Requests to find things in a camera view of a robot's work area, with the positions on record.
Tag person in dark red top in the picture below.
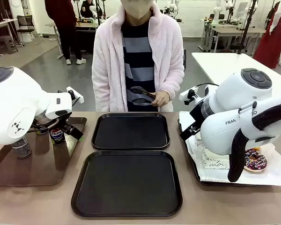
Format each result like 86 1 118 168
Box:
44 0 87 66

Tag grey plastic stool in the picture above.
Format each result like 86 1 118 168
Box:
0 36 19 54

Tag person's right forearm pink sleeve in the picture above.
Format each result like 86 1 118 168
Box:
91 70 113 113

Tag grey black Pepsi can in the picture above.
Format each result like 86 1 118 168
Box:
11 135 32 159

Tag person's left forearm pink sleeve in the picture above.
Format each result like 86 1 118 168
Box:
163 67 185 100

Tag black office chair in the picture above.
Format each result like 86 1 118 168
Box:
15 15 37 44

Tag black serving tongs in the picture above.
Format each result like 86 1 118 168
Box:
130 86 156 105

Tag beige face mask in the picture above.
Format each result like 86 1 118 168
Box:
120 0 154 20

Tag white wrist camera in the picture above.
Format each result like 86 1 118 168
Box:
179 86 199 105
66 86 85 104

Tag chocolate sprinkle donut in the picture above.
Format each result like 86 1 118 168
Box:
244 149 268 173

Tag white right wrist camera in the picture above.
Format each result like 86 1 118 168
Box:
179 86 199 105

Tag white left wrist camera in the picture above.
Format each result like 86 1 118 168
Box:
66 86 85 104

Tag black pole stand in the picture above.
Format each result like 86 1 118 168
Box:
231 0 258 56

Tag white paper-lined tray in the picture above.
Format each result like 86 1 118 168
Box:
179 111 281 187

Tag brown plastic tray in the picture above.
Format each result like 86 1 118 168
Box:
0 116 88 188

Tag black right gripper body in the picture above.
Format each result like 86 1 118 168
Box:
189 100 206 129

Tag red dress on mannequin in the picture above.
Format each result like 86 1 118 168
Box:
252 0 281 70

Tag person's left hand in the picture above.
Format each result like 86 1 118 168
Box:
151 90 171 107

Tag black sleeved arm cable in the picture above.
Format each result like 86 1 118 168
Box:
227 99 281 183

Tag seated person in black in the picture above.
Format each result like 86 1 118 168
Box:
80 0 94 18

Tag person in pink jacket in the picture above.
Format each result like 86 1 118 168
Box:
91 0 185 113

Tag black tray under paper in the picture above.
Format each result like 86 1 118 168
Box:
177 118 256 187

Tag small black square tray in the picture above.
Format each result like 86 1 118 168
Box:
91 112 171 150

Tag black green Pepsi can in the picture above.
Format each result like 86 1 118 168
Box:
49 127 66 146

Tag white lab bench table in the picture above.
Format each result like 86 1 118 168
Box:
202 18 266 53

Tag grey work table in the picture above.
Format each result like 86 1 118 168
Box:
45 22 99 59

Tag large black square tray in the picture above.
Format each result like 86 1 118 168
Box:
71 150 183 218

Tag empty white paper box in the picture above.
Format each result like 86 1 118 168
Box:
200 150 230 170

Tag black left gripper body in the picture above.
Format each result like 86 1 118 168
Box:
57 112 73 129

